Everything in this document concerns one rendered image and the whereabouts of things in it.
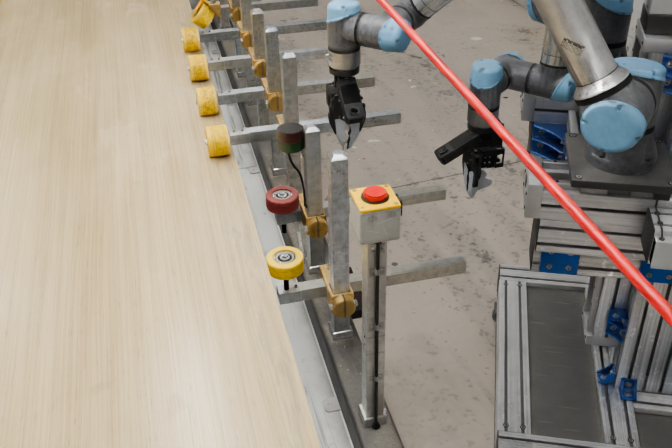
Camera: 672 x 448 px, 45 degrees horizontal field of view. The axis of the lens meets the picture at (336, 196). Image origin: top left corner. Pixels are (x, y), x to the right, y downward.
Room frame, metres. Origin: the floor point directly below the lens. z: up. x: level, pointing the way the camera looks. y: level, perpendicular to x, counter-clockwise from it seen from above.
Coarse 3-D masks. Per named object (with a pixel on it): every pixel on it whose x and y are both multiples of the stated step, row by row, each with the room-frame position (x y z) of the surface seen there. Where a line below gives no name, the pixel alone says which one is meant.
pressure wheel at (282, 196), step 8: (272, 192) 1.67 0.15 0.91; (280, 192) 1.66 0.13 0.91; (288, 192) 1.67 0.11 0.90; (296, 192) 1.66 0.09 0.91; (272, 200) 1.63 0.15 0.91; (280, 200) 1.63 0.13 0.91; (288, 200) 1.63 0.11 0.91; (296, 200) 1.64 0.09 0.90; (272, 208) 1.63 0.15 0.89; (280, 208) 1.62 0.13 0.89; (288, 208) 1.62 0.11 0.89; (296, 208) 1.64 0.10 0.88
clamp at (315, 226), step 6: (300, 198) 1.69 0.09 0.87; (300, 204) 1.67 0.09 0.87; (306, 216) 1.61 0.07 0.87; (312, 216) 1.61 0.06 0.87; (318, 216) 1.61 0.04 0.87; (324, 216) 1.62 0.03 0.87; (306, 222) 1.61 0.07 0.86; (312, 222) 1.59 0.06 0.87; (318, 222) 1.59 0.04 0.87; (324, 222) 1.60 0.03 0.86; (306, 228) 1.59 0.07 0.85; (312, 228) 1.59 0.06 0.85; (318, 228) 1.60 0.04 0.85; (324, 228) 1.59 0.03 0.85; (306, 234) 1.61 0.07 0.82; (312, 234) 1.59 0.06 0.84; (318, 234) 1.60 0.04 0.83; (324, 234) 1.59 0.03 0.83
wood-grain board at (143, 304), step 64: (64, 0) 3.16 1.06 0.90; (128, 0) 3.14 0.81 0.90; (0, 64) 2.51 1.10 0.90; (64, 64) 2.50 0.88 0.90; (128, 64) 2.49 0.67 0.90; (0, 128) 2.05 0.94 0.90; (64, 128) 2.04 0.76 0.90; (128, 128) 2.03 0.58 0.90; (192, 128) 2.02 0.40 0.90; (0, 192) 1.70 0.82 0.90; (64, 192) 1.70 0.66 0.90; (128, 192) 1.69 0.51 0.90; (192, 192) 1.68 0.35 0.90; (0, 256) 1.43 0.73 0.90; (64, 256) 1.43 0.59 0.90; (128, 256) 1.42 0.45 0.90; (192, 256) 1.42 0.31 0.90; (256, 256) 1.42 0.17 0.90; (0, 320) 1.22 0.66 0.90; (64, 320) 1.22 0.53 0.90; (128, 320) 1.21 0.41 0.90; (192, 320) 1.21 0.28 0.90; (256, 320) 1.21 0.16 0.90; (0, 384) 1.05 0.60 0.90; (64, 384) 1.04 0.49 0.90; (128, 384) 1.04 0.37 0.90; (192, 384) 1.04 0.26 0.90; (256, 384) 1.04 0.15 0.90
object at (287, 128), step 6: (282, 126) 1.63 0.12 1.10; (288, 126) 1.63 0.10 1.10; (294, 126) 1.63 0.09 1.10; (300, 126) 1.63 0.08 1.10; (282, 132) 1.60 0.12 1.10; (288, 132) 1.60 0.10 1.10; (294, 132) 1.60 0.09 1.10; (288, 156) 1.62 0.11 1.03; (300, 174) 1.62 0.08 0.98; (306, 204) 1.62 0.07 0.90
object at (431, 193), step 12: (396, 192) 1.73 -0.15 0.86; (408, 192) 1.73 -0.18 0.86; (420, 192) 1.73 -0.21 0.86; (432, 192) 1.73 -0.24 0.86; (444, 192) 1.74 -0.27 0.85; (324, 204) 1.68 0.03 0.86; (408, 204) 1.72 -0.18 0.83; (276, 216) 1.64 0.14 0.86; (288, 216) 1.64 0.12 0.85; (300, 216) 1.65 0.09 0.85
